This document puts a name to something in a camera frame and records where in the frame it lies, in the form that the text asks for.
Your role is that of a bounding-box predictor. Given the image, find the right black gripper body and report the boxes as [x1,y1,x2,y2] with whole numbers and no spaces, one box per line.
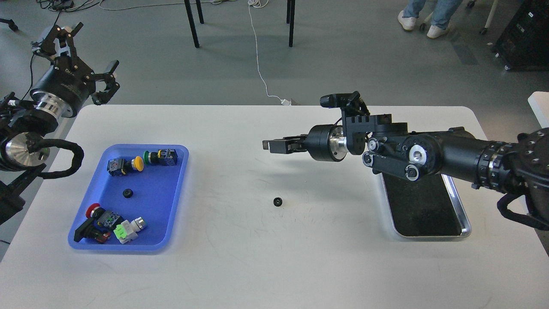
[305,124,348,162]

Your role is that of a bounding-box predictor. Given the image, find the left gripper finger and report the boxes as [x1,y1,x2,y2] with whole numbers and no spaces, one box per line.
[88,60,120,106]
[31,23,93,80]

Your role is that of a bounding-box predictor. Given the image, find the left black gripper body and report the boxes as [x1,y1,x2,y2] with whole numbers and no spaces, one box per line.
[30,64,96,118]

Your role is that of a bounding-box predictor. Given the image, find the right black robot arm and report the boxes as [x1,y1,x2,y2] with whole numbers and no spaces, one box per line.
[262,92,549,231]

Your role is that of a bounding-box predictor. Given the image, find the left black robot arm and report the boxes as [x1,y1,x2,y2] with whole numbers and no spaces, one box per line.
[0,23,120,223]

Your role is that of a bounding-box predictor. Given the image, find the blue plastic tray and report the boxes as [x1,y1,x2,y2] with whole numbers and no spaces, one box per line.
[67,143,190,251]

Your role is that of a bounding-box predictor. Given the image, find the black table leg left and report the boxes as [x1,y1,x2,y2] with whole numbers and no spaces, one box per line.
[184,0,204,48]

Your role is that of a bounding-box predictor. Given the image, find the black table leg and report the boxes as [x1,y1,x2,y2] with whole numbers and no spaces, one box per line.
[286,0,296,48]
[184,0,204,48]

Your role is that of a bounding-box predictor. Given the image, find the red mushroom push button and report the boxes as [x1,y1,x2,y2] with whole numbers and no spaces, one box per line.
[85,203,124,230]

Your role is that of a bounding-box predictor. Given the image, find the steel metal tray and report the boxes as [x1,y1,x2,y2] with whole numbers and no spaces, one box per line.
[382,173,472,241]

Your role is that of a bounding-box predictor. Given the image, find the black table leg right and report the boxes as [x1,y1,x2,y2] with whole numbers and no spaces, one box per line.
[286,0,296,48]

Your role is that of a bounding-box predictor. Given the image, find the person in jeans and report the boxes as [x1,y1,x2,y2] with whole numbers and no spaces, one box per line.
[397,0,464,39]

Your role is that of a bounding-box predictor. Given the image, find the black equipment case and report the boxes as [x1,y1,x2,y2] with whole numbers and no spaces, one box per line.
[493,0,549,71]

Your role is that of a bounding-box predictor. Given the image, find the black floor cables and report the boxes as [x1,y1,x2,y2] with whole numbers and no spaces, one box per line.
[0,0,228,61]

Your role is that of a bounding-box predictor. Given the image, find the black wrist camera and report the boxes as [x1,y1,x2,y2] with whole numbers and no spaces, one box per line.
[320,91,366,111]

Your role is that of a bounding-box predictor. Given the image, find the yellow push button switch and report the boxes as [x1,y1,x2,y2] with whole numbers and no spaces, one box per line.
[106,156,145,176]

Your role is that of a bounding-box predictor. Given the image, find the green push button switch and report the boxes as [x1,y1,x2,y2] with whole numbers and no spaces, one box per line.
[142,148,178,166]

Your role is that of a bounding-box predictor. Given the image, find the black switch block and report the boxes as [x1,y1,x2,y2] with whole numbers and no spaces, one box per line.
[74,218,111,244]

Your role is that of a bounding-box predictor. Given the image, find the white green selector switch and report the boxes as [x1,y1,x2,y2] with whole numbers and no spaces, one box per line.
[113,217,148,244]

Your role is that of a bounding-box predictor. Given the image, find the white floor cable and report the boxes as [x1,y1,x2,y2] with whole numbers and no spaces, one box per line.
[247,0,291,106]

